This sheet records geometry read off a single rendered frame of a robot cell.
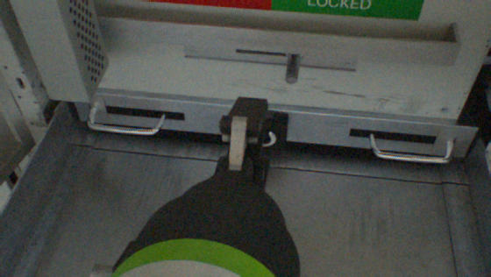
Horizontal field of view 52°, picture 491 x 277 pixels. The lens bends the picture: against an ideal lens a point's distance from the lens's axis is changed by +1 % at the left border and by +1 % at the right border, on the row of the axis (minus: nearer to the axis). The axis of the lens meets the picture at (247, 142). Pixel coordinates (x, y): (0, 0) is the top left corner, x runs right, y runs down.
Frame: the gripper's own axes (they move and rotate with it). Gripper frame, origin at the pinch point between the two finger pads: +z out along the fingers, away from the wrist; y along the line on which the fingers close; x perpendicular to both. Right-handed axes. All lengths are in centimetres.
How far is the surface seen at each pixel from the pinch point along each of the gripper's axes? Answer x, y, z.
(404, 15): 14.3, -12.4, 12.4
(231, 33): -4.0, -9.5, 9.6
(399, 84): 16.0, -4.0, 17.3
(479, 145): 27.3, 3.3, 18.7
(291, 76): 2.8, -5.2, 10.4
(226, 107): -5.5, 1.3, 19.1
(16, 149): -35.6, 10.3, 19.2
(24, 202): -27.8, 12.3, 7.3
